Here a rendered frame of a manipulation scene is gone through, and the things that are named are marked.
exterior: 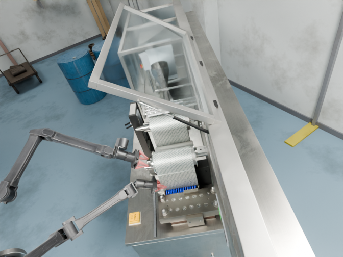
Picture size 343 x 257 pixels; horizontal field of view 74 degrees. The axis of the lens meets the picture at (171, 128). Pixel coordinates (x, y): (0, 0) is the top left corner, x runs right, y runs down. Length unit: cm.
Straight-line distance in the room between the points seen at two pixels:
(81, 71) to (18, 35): 387
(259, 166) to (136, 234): 92
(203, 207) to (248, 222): 76
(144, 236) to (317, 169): 211
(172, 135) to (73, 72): 323
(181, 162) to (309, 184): 181
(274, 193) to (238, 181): 28
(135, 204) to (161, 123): 63
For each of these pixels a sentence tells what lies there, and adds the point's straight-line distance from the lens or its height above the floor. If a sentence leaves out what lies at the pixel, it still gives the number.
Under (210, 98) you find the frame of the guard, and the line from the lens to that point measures 112.
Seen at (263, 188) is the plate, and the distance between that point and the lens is 106.
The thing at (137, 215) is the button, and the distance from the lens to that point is 167.
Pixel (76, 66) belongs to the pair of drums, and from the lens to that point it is 446.
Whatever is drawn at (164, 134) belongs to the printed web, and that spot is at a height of 131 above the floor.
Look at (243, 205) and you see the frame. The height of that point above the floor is 165.
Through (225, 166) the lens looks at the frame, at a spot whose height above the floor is 165.
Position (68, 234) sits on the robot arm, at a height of 123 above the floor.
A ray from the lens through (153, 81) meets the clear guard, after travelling 104.
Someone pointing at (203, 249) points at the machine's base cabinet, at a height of 63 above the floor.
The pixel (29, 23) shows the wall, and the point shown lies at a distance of 808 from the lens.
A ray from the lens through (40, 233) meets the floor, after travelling 329.
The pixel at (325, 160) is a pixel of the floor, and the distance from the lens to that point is 316.
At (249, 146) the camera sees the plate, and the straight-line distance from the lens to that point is 120.
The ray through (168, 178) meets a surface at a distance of 147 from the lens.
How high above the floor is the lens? 233
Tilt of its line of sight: 41 degrees down
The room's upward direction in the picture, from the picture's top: 15 degrees counter-clockwise
